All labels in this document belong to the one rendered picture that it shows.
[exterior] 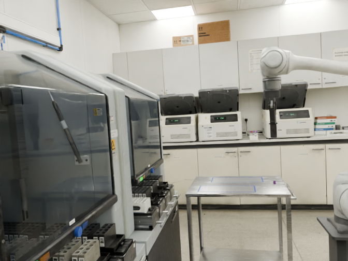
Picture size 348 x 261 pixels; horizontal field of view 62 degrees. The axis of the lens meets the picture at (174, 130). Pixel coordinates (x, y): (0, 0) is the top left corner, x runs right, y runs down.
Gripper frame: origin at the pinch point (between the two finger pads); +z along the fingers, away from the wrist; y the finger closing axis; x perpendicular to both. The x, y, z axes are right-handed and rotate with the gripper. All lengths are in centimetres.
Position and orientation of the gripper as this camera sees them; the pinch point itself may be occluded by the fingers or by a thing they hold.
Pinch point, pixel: (273, 130)
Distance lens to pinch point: 155.7
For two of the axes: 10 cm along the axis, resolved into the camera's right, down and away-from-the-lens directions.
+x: -9.1, 0.3, 4.1
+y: 4.0, -0.9, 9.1
